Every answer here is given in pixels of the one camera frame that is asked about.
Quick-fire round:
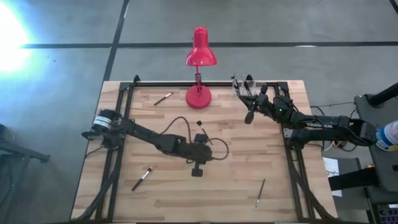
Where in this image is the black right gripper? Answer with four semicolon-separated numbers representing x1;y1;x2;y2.
238;83;283;125

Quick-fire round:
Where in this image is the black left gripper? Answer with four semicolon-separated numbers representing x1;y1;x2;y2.
186;133;216;178

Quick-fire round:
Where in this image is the long brush brown pointed tip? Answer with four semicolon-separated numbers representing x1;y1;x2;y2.
231;73;240;95

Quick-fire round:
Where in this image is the black brush dark head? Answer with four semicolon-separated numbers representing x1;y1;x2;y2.
196;120;215;146

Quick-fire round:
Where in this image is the medium brush wide silver ferrule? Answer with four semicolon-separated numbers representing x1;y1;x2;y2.
131;166;154;192

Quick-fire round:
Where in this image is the long thin black makeup brush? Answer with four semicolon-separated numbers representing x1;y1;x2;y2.
255;178;266;209

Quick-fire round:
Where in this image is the clear acrylic organizer box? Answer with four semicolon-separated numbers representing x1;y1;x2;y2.
231;80;266;98

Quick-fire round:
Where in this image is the red desk lamp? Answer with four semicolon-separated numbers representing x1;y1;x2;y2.
185;26;218;110

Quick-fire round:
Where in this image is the white paper sheet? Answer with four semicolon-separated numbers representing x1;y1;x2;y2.
322;156;343;198

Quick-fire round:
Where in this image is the blue white wipes container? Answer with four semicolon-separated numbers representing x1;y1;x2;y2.
374;119;398;152

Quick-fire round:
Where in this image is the grey equipment cart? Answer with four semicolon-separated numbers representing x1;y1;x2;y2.
328;82;398;205

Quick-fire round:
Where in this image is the blue parts box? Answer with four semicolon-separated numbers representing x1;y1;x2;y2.
375;203;398;224

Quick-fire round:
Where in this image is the black metal stand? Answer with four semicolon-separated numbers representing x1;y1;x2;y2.
0;123;51;224

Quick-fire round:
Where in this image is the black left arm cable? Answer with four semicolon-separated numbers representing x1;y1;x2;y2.
159;116;230;165

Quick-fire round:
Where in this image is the black aluminium table frame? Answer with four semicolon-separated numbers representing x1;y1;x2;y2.
70;74;338;223

